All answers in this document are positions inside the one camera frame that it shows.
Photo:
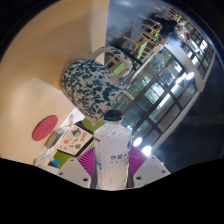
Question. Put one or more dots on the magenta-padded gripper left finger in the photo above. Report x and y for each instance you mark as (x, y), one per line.
(75, 170)

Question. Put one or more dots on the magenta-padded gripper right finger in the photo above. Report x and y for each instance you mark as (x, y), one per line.
(150, 170)

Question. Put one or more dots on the clear plastic water bottle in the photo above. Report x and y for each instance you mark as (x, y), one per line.
(111, 156)

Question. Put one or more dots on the green upholstered bench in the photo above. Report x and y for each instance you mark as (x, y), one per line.
(63, 157)

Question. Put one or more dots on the small blue-capped bottle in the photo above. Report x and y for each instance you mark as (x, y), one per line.
(55, 162)

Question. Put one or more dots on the small white handheld device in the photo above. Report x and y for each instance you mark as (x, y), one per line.
(53, 137)

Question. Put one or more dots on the flat round red coaster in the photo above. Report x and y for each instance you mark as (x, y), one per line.
(45, 127)

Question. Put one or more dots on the white paper sheet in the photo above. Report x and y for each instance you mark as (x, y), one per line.
(75, 116)

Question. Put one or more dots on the green speckled white mug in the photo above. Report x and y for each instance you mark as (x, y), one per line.
(88, 88)

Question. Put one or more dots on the light wooden dining table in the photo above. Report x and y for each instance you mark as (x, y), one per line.
(146, 63)

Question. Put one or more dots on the wooden chairs with green seats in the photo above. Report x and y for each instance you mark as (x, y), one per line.
(143, 46)

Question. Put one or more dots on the person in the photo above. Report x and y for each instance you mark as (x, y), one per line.
(184, 32)
(166, 26)

